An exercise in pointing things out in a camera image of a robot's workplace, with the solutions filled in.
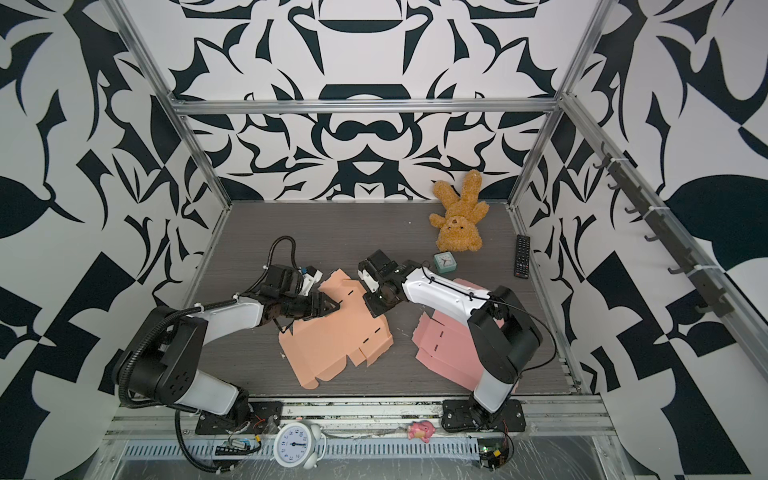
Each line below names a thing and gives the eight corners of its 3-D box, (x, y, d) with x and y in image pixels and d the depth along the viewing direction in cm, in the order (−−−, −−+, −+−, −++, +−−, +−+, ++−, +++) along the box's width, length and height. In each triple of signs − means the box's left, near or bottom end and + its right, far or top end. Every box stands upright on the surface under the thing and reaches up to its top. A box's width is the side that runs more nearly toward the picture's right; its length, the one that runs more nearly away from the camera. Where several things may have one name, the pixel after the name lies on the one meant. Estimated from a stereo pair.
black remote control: (513, 276, 102) (515, 272, 100) (516, 237, 112) (518, 234, 111) (527, 279, 101) (529, 276, 100) (528, 240, 112) (530, 237, 110)
